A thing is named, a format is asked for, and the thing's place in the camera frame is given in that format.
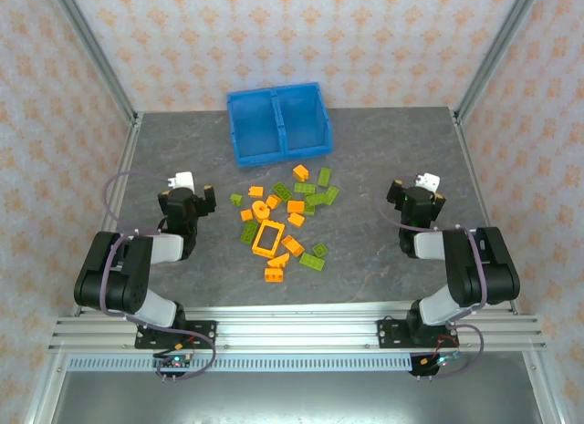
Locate orange lego window frame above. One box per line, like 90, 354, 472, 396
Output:
251, 218, 287, 260

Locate long orange lego brick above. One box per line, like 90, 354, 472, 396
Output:
280, 234, 307, 258

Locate small circuit board with lights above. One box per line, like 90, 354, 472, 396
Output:
152, 356, 193, 382
410, 353, 462, 378

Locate grey metal panel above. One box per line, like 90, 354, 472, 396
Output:
49, 371, 547, 424

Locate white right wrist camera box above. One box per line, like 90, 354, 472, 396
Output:
413, 171, 443, 193

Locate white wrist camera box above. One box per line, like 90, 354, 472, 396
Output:
413, 171, 443, 193
166, 171, 195, 192

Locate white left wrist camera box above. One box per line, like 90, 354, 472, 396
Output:
166, 171, 195, 192

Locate aluminium table side rail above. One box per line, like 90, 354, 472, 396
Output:
451, 109, 524, 315
70, 112, 145, 316

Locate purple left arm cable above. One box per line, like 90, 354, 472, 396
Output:
99, 171, 218, 382

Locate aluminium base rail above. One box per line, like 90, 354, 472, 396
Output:
47, 303, 548, 353

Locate aluminium corner post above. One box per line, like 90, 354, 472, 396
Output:
454, 0, 548, 124
47, 0, 141, 124

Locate grey slotted cable duct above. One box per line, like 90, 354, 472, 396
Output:
67, 355, 415, 374

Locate aluminium frame leg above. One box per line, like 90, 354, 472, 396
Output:
22, 353, 69, 424
522, 353, 567, 424

